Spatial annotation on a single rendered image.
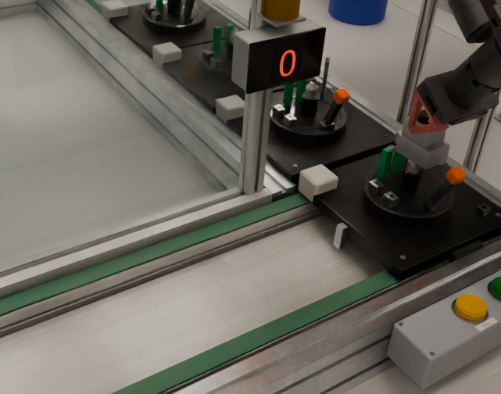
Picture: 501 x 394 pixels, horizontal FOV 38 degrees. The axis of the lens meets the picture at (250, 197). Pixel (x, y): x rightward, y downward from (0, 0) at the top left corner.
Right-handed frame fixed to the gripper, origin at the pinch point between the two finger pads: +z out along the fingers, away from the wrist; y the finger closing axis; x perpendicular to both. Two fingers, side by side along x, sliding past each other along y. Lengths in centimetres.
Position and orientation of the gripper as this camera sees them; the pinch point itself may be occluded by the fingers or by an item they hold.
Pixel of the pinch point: (424, 123)
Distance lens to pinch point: 107.4
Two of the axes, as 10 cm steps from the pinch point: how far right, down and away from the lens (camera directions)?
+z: -3.5, 3.8, 8.6
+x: 4.2, 8.8, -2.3
